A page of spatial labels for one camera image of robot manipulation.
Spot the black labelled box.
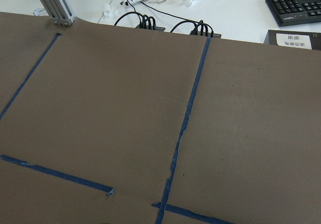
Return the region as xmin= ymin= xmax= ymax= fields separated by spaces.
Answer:
xmin=263 ymin=30 xmax=320 ymax=50

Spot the black keyboard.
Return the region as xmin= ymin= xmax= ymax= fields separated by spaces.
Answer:
xmin=265 ymin=0 xmax=320 ymax=27

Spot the aluminium frame post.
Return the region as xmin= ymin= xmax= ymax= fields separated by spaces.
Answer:
xmin=40 ymin=0 xmax=75 ymax=26

